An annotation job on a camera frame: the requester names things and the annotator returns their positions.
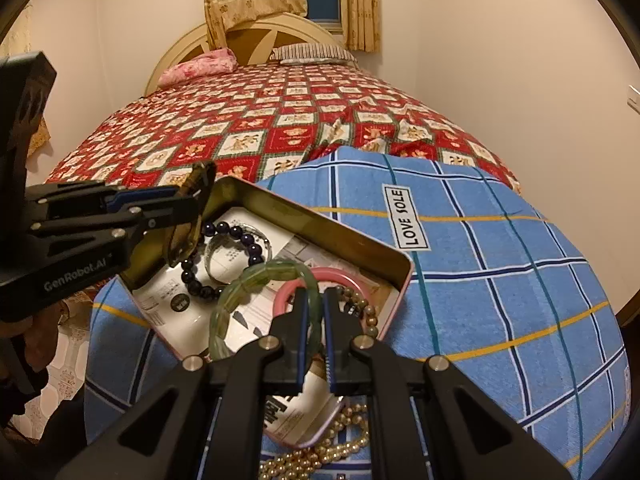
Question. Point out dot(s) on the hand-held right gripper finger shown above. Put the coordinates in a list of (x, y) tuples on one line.
[(332, 355)]

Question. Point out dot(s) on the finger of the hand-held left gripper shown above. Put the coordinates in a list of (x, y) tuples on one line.
[(300, 345), (165, 220)]

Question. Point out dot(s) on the pink bangle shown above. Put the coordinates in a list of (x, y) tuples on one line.
[(340, 276)]

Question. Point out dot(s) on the green jade bangle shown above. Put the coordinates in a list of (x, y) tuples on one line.
[(240, 280)]

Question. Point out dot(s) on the pink metal tin box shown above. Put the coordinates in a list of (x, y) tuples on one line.
[(350, 245)]

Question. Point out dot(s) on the printed paper leaflet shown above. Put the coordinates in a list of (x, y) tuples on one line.
[(160, 305)]

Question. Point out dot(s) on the red printed bedspread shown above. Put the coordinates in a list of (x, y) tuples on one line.
[(240, 125)]

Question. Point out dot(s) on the yellow patterned cloth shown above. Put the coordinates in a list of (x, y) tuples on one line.
[(40, 137)]

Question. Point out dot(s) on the pink floral pillow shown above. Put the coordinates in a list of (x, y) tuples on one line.
[(200, 66)]

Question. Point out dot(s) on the blue plaid cloth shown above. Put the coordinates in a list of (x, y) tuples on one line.
[(500, 270)]

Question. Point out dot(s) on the cream wooden headboard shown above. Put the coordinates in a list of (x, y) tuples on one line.
[(260, 35)]

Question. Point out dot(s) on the striped pillow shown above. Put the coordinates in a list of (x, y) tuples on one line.
[(315, 53)]

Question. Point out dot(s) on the narrow beige patterned curtain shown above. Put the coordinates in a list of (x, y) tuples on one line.
[(361, 5)]

